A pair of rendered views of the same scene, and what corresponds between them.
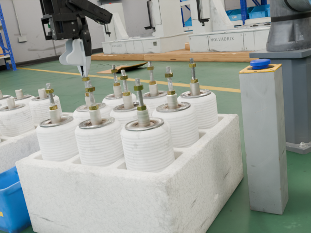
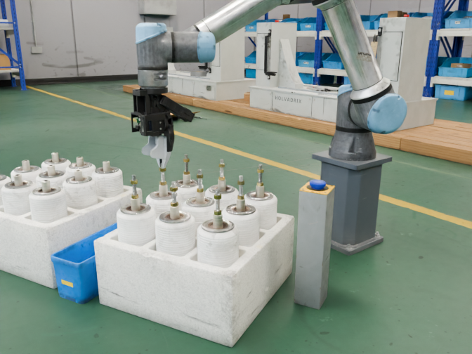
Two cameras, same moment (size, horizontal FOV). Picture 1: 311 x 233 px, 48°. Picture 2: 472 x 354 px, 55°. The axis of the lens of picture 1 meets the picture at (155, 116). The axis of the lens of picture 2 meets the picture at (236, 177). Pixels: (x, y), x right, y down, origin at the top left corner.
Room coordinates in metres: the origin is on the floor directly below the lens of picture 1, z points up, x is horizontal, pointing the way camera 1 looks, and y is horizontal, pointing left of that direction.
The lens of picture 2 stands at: (-0.32, 0.08, 0.66)
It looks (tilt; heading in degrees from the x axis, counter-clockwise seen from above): 17 degrees down; 354
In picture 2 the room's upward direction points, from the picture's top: straight up
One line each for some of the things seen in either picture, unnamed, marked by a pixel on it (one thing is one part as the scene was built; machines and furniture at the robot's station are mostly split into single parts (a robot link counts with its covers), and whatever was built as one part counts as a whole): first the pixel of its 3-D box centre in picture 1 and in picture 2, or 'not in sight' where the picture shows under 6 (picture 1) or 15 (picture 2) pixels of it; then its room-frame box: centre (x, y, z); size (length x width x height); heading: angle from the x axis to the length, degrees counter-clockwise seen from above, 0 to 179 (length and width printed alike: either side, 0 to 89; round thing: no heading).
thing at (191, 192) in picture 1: (139, 170); (201, 258); (0.79, 0.06, 0.09); 0.39 x 0.39 x 0.18; 57
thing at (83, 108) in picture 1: (91, 107); (163, 195); (0.86, 0.16, 0.25); 0.08 x 0.08 x 0.01
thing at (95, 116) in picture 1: (95, 117); (174, 212); (0.70, 0.12, 0.26); 0.02 x 0.02 x 0.03
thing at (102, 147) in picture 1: (104, 163); (175, 251); (0.70, 0.12, 0.16); 0.10 x 0.10 x 0.18
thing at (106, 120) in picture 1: (96, 123); (175, 217); (0.70, 0.12, 0.25); 0.08 x 0.08 x 0.01
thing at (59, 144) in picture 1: (65, 159); (138, 241); (0.76, 0.22, 0.16); 0.10 x 0.10 x 0.18
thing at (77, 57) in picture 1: (77, 58); (159, 152); (0.83, 0.16, 0.38); 0.06 x 0.03 x 0.09; 126
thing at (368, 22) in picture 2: not in sight; (369, 22); (6.01, -2.43, 0.90); 0.50 x 0.38 x 0.21; 123
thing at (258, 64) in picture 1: (260, 64); (317, 185); (0.70, -0.23, 0.32); 0.04 x 0.04 x 0.02
